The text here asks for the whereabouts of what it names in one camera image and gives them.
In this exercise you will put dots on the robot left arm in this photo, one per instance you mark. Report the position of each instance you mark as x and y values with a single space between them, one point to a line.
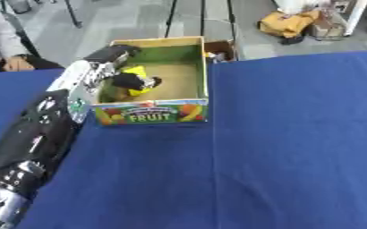
40 131

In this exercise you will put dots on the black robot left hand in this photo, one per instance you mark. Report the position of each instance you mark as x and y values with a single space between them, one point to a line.
126 80

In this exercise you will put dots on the yellow bag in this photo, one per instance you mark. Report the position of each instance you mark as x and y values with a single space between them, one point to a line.
287 23

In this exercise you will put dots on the small brown cardboard box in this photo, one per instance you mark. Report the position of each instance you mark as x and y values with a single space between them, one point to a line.
220 51

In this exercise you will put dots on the person's hand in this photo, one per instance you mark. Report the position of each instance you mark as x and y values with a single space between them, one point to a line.
17 63

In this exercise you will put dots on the yellow block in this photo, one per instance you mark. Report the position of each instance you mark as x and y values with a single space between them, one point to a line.
136 71

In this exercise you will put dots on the black tripod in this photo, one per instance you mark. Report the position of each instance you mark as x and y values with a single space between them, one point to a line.
201 18

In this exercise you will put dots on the cardboard box with green inside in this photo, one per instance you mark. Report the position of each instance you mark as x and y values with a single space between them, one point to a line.
160 89

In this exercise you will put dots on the black chair leg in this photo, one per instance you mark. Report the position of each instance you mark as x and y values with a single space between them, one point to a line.
73 13

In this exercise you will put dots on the person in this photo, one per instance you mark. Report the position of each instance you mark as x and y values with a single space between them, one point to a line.
4 38

